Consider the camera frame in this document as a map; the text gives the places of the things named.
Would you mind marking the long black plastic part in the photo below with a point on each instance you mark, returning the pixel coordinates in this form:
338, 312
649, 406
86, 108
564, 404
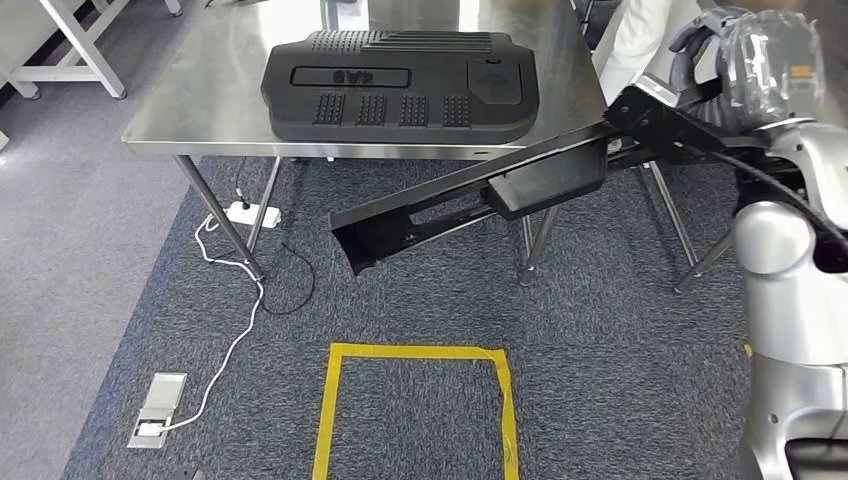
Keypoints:
550, 182

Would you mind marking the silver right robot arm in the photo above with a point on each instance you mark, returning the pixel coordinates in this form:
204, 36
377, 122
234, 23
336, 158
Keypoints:
788, 318

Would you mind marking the stainless steel workbench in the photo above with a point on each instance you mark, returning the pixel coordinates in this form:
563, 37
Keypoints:
199, 99
676, 212

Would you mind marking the large black engine cover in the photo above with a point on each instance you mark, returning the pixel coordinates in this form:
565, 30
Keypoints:
437, 79

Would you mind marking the white power strip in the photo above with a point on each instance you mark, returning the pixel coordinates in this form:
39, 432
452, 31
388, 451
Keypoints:
255, 215

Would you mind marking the clear square floor cover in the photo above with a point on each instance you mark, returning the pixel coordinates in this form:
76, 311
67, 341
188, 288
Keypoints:
166, 392

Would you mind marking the clear floor socket box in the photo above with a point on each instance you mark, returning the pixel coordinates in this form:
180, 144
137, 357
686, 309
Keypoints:
151, 429

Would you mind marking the white table leg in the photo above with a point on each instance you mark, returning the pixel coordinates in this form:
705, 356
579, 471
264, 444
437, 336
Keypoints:
86, 50

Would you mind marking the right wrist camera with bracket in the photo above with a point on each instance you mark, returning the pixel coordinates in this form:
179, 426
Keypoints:
656, 126

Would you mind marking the white table frame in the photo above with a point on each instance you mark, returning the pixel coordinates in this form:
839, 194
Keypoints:
173, 8

